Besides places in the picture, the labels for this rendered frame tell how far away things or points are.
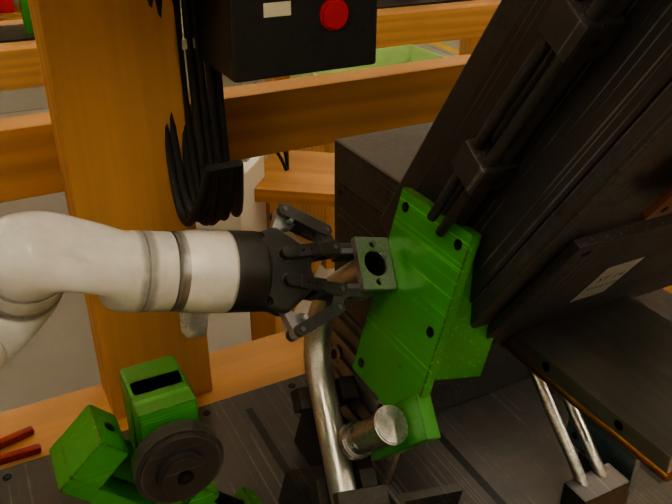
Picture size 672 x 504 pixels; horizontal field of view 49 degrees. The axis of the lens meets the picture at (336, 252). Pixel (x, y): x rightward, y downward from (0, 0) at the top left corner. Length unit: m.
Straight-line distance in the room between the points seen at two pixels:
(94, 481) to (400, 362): 0.30
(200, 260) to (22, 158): 0.39
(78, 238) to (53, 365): 2.16
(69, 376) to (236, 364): 1.59
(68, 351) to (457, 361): 2.19
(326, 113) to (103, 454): 0.61
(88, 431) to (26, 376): 2.08
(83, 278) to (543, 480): 0.60
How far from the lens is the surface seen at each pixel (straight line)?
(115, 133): 0.88
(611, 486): 0.82
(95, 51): 0.85
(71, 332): 2.90
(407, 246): 0.72
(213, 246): 0.64
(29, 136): 0.96
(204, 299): 0.64
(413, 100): 1.14
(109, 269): 0.61
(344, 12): 0.82
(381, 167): 0.86
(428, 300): 0.69
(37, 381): 2.70
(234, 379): 1.11
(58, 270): 0.59
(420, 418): 0.71
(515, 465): 0.97
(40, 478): 0.99
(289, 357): 1.14
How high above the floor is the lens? 1.56
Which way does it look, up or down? 29 degrees down
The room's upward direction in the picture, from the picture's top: straight up
